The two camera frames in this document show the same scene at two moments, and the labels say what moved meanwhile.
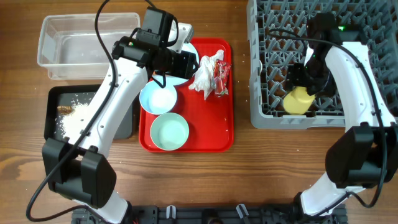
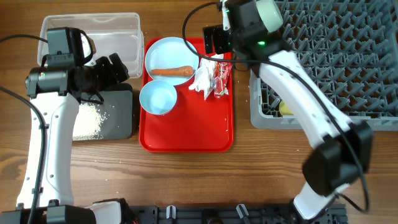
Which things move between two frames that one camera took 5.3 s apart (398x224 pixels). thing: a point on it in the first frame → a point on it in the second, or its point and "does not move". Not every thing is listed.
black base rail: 208,214 does not move
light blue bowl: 157,100 does not move
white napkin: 203,80 does not move
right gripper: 294,78 → 216,32
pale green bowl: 169,131 → 270,14
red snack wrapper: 221,73 does not move
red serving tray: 211,121 does not move
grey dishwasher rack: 277,39 does not move
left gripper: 185,68 → 111,78
